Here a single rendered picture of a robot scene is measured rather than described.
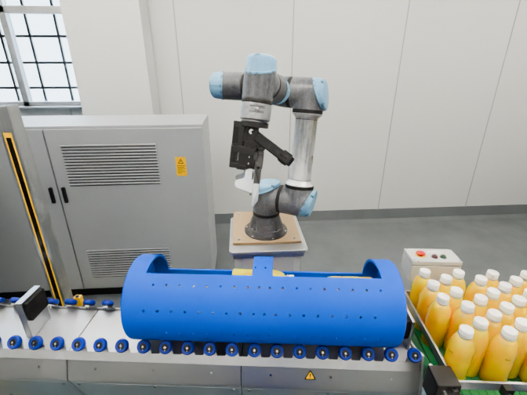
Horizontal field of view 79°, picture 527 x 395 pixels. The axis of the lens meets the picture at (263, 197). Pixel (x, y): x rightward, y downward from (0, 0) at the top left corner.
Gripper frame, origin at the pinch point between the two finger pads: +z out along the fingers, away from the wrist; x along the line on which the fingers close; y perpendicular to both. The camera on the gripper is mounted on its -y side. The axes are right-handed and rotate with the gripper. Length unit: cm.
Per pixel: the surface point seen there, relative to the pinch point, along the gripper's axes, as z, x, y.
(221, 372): 63, -14, 3
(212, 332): 44.7, -8.7, 7.6
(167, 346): 56, -16, 22
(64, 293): 69, -66, 81
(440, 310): 34, -14, -68
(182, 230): 66, -167, 44
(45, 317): 60, -34, 72
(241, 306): 34.6, -7.8, -0.4
